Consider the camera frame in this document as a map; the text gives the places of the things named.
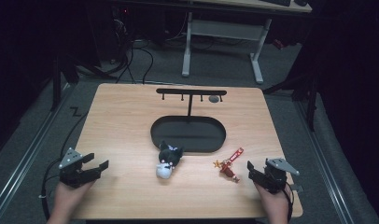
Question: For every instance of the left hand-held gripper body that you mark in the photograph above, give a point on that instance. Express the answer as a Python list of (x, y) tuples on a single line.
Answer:
[(73, 174)]

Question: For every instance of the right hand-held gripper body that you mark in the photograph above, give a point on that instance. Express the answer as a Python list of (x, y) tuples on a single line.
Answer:
[(275, 175)]

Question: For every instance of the black key rack with tray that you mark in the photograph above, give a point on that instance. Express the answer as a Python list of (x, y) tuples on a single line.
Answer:
[(187, 133)]

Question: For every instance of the person's left hand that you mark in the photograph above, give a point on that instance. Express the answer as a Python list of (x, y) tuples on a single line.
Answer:
[(67, 197)]

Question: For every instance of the person's right hand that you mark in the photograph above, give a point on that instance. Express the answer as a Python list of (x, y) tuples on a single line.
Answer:
[(274, 207)]

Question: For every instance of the black metal stand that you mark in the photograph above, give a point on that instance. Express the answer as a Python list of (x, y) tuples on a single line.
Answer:
[(56, 87), (311, 105)]

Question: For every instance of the grey round table grommet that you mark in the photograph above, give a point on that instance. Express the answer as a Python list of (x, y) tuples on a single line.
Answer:
[(213, 99)]

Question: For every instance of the small red object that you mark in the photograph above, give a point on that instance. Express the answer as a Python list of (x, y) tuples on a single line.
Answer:
[(278, 44)]

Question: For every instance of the dark computer tower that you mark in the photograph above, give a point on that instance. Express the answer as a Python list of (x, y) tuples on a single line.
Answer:
[(122, 25)]

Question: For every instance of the light wooden desk top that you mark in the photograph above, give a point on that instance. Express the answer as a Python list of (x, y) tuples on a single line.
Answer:
[(256, 4)]

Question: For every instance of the black keyboard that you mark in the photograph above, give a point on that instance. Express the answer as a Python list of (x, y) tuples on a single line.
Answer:
[(277, 2)]

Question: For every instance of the grey table bracket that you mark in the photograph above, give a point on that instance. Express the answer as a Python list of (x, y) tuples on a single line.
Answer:
[(298, 188)]

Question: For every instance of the grey metal floor rail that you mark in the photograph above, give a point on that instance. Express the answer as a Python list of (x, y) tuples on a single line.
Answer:
[(324, 161), (25, 158)]

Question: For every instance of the white metal desk frame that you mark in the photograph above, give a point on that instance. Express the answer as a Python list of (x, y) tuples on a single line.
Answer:
[(228, 31)]

